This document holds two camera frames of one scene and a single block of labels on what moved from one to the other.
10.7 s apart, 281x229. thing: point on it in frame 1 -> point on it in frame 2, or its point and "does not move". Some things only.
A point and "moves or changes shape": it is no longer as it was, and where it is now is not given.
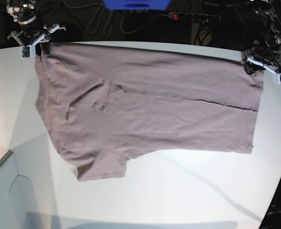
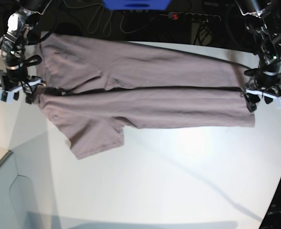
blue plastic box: x=136 y=5 does not move
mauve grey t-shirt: x=104 y=105 moves or changes shape
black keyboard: x=280 y=214 does not move
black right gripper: x=268 y=55 -> x=259 y=78
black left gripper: x=30 y=28 -> x=14 y=77
